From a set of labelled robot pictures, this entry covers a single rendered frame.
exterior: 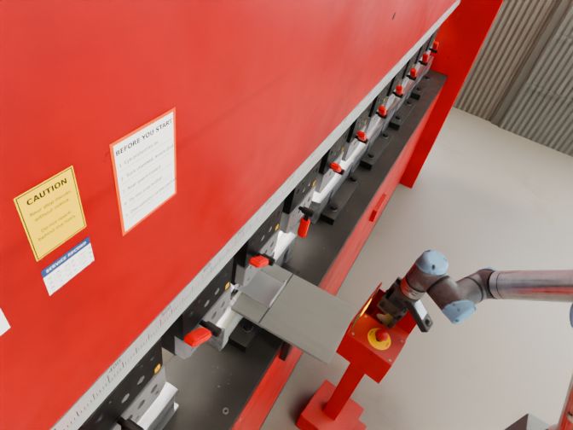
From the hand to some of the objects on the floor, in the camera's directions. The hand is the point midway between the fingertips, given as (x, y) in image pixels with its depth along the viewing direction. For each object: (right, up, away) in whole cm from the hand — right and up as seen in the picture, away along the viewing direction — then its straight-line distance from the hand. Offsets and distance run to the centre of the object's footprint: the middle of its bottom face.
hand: (389, 327), depth 136 cm
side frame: (+31, +81, +200) cm, 219 cm away
